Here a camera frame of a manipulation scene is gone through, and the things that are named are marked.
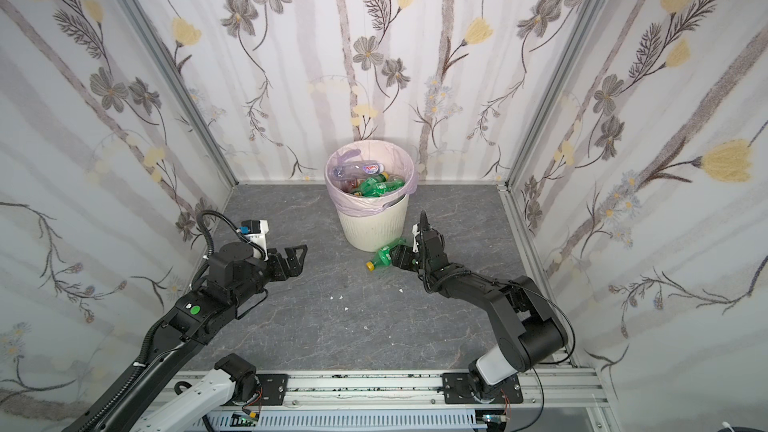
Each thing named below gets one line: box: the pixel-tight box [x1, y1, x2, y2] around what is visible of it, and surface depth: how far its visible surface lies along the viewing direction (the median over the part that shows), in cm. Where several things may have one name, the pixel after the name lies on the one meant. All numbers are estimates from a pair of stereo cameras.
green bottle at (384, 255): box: [366, 238, 407, 272], surface depth 96 cm
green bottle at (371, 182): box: [359, 172, 389, 188], surface depth 94 cm
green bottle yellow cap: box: [360, 179, 405, 197], surface depth 88 cm
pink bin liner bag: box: [325, 140, 418, 215], surface depth 92 cm
